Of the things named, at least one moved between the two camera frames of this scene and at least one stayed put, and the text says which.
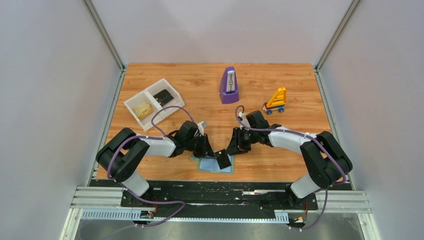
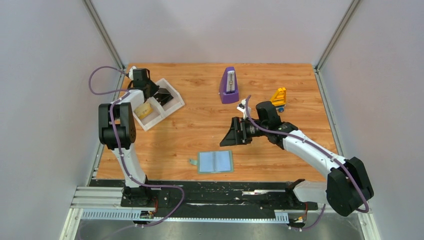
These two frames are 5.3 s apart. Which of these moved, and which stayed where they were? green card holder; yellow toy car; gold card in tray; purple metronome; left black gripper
Moved: left black gripper
Stayed: green card holder; gold card in tray; yellow toy car; purple metronome
